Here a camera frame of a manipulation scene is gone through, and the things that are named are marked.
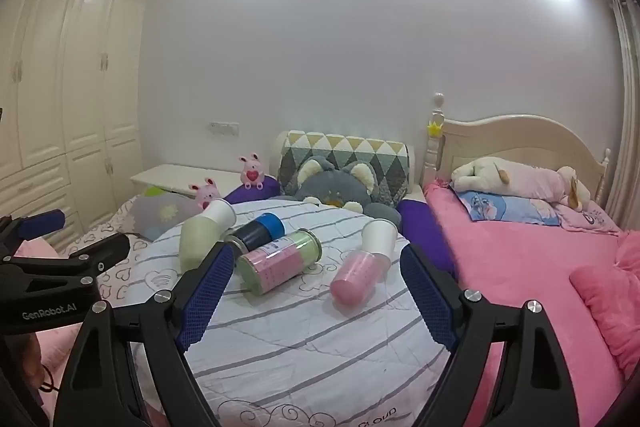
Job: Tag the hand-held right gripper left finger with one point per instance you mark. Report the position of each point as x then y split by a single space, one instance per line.
205 292

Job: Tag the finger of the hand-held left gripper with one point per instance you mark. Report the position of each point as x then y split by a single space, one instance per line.
42 224
100 253

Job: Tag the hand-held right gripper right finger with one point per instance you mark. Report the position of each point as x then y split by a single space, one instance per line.
430 297

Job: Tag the pink plastic cup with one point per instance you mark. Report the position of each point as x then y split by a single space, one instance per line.
356 279

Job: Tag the pink and green cup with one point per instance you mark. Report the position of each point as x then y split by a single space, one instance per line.
277 263

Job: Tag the pale green cup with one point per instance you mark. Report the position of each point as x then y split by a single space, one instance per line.
196 244

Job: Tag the white paper cup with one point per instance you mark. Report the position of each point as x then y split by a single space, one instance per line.
220 212
380 237

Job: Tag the dark blue cup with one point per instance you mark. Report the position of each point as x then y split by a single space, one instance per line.
257 232

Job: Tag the heart print bed sheet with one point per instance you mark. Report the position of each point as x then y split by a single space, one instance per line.
120 274

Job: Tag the purple pillow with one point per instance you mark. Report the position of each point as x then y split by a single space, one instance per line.
425 232
250 193

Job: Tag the grey flower pillow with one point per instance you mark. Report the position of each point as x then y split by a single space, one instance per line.
160 214

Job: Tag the pink rabbit plush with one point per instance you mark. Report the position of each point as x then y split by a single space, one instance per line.
206 194
253 173

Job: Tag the pink fleece blanket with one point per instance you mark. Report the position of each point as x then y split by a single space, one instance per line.
525 267

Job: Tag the white bedside table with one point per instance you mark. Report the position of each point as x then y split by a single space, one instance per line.
175 177

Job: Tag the blue cartoon pillow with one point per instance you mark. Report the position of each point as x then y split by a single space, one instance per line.
505 207

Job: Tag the white dog plush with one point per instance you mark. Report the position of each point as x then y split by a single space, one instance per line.
510 179

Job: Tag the cream wardrobe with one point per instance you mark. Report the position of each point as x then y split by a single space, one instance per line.
65 82

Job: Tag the grey cat plush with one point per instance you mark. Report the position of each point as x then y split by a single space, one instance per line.
332 189

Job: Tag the yellow crown ornament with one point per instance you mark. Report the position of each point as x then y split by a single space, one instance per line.
434 127

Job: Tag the triangle pattern cushion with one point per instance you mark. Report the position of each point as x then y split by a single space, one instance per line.
345 149

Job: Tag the cream bed headboard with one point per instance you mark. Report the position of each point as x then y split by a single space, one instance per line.
515 139

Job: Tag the pink fluffy pillow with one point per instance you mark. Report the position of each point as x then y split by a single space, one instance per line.
610 302

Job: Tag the pink printed pillow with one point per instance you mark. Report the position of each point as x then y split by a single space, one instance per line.
592 217

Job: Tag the cream curtain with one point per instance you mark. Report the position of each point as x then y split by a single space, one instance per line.
627 107

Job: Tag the white wall socket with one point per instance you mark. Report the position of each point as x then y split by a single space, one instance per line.
224 129

